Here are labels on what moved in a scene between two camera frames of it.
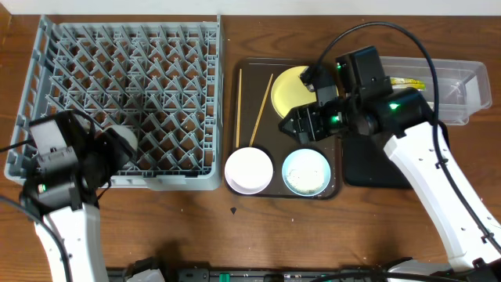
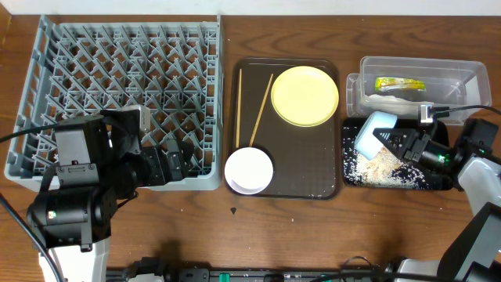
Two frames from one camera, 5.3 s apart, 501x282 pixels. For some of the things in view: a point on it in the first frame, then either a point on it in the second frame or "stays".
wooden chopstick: [237, 138] stays
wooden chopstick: [260, 108] stays
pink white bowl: [249, 171] stays
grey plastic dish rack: [159, 75] stays
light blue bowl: [306, 172] to [365, 143]
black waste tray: [365, 163] stays
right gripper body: [333, 119] to [428, 153]
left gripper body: [107, 156] to [152, 171]
